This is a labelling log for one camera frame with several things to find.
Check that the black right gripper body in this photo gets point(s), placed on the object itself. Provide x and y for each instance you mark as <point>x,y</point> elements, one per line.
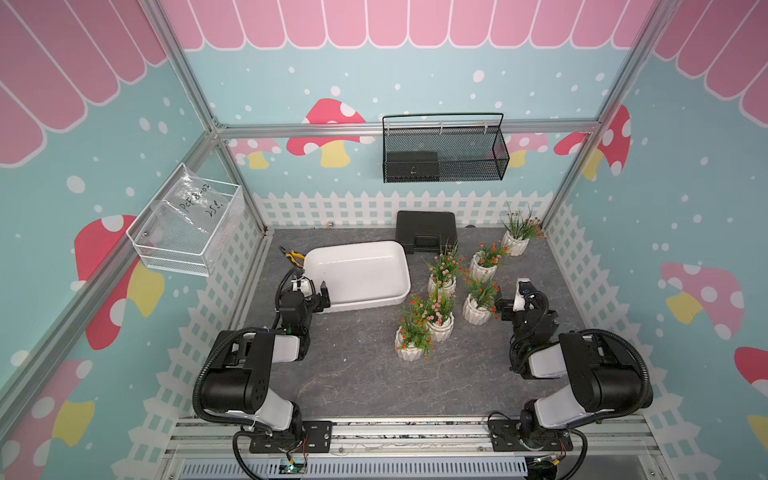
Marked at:
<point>510,304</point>

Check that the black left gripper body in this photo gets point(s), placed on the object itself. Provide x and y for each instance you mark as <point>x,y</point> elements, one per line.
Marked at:
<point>318,299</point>

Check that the orange flower pot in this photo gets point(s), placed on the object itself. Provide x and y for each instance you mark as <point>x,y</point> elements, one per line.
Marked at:
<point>413,339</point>
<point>479,306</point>

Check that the white plastic storage box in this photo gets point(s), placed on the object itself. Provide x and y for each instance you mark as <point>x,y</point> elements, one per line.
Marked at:
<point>361,275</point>

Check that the pink flower pot front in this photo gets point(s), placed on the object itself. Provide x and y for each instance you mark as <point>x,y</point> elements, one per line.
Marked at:
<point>435,312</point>

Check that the pink flower pot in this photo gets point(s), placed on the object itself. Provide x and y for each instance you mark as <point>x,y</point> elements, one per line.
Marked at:
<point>435,312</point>
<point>443,271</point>

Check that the orange flower pot front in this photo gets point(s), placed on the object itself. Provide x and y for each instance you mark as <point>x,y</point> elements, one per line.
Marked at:
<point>413,339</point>

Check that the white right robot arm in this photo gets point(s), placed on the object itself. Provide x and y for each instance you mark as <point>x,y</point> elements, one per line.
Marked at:
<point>606,375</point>

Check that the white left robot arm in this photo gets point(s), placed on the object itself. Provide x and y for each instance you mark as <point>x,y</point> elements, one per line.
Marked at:
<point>233,384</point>

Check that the black box in basket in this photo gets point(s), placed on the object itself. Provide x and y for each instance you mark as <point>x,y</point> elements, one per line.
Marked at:
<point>411,166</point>

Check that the red flower pot rear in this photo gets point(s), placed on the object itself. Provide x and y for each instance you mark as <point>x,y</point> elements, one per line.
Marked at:
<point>485,261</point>

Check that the grass pot far corner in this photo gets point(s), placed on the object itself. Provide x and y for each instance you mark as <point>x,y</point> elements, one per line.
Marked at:
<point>521,227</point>

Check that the black plastic tool case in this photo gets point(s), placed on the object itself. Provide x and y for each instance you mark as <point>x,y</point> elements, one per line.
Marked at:
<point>425,231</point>

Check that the yellow handled pliers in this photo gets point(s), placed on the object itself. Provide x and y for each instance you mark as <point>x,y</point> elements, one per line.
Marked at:
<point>295,258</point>

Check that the clear acrylic wall bin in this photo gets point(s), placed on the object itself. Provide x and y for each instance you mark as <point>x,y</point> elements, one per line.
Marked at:
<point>185,228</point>

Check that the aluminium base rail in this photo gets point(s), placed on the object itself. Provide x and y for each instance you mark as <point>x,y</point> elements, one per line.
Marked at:
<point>449,447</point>

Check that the black wire mesh basket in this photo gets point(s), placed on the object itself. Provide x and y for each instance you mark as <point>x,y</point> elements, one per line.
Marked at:
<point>470,145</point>

